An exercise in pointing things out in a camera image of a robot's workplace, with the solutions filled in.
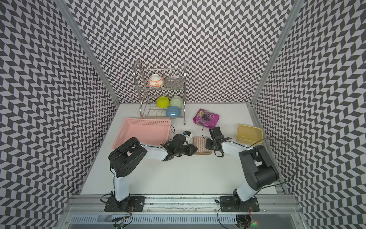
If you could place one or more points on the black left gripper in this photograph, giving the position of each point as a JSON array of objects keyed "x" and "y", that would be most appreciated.
[{"x": 190, "y": 149}]

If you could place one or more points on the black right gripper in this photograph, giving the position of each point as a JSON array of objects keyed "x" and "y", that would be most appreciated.
[{"x": 208, "y": 146}]

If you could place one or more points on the striped brown square dishcloth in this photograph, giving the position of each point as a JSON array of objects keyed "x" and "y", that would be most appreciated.
[{"x": 199, "y": 143}]

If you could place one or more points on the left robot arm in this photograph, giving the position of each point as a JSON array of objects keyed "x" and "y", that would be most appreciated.
[{"x": 127, "y": 157}]

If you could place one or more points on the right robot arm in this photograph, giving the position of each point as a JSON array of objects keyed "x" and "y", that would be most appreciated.
[{"x": 258, "y": 167}]

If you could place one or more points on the magenta snack bag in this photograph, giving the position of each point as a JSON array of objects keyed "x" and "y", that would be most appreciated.
[{"x": 205, "y": 118}]

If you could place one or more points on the yellow plastic tray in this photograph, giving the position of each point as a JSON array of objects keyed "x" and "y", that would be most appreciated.
[{"x": 249, "y": 135}]

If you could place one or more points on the blue bowl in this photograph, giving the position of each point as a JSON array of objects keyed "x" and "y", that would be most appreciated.
[{"x": 173, "y": 111}]

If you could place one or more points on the pink perforated plastic basket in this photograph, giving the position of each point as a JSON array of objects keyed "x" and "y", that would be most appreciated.
[{"x": 148, "y": 131}]

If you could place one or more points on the pale green bowl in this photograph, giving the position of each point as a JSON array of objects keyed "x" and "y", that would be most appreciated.
[{"x": 177, "y": 101}]

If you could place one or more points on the lime green bowl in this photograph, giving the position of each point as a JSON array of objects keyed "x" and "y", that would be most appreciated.
[{"x": 163, "y": 102}]

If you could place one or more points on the metal two-tier dish rack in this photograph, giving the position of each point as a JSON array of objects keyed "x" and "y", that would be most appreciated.
[{"x": 148, "y": 96}]

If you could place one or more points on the clear glass plate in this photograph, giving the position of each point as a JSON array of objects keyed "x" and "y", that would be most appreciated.
[{"x": 174, "y": 82}]

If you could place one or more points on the white orange patterned bowl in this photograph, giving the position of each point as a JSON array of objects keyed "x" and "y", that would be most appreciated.
[{"x": 156, "y": 81}]

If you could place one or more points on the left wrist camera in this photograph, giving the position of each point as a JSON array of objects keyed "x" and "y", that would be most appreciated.
[{"x": 187, "y": 135}]

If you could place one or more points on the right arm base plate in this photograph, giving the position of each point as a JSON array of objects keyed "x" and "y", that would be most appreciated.
[{"x": 234, "y": 204}]

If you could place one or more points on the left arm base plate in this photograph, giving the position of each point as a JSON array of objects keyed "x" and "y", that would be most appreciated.
[{"x": 131, "y": 204}]

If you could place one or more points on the aluminium front rail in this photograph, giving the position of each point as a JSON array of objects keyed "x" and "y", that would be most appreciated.
[{"x": 207, "y": 204}]

